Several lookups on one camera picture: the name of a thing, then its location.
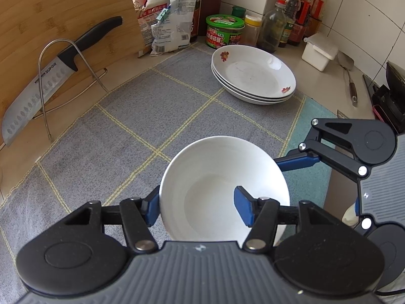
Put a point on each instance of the dark soy sauce bottle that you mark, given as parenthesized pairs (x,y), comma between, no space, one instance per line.
(191,9)

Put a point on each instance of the red labelled sauce bottle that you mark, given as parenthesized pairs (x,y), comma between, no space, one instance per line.
(303,22)

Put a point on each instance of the dark red knife block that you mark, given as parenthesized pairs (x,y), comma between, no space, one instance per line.
(213,0)

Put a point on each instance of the yellow lidded spice jar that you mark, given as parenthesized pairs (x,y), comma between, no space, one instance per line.
(252,33)

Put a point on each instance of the metal binder clip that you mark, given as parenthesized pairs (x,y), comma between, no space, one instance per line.
(140,6)

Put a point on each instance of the metal spatula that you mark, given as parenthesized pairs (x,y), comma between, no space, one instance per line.
(345,61)

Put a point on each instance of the white plastic bag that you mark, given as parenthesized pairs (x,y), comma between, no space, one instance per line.
(174,34)

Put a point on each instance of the white seasoning box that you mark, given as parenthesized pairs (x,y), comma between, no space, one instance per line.
(318,52)

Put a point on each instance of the small green capped container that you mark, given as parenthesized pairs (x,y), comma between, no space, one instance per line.
(239,11)

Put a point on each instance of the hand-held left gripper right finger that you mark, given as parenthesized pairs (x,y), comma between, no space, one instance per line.
(243,205)

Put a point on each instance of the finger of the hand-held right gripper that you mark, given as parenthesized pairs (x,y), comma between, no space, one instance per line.
(366,224)
(294,161)

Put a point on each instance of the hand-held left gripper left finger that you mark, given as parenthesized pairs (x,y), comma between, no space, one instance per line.
(153,209)

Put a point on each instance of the white flower print plate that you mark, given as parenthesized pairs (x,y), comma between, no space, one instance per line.
(253,102)
(250,97)
(253,72)

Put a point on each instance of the red and white bag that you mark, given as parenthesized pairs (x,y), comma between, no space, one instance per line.
(145,28)

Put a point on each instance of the bamboo cutting board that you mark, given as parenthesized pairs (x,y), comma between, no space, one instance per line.
(47,12)

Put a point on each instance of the plain white bowl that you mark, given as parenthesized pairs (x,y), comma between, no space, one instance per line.
(205,177)

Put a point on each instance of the teal bag clip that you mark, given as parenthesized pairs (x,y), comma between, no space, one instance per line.
(163,15)

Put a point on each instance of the amber sauce bottle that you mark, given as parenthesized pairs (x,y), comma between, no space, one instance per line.
(318,9)

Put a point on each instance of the green lidded sauce jar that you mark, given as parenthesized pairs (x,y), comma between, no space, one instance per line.
(224,33)

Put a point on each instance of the black gas stove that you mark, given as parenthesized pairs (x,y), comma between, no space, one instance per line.
(389,101)

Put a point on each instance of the grey and teal checked cloth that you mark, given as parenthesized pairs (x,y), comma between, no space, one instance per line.
(126,133)

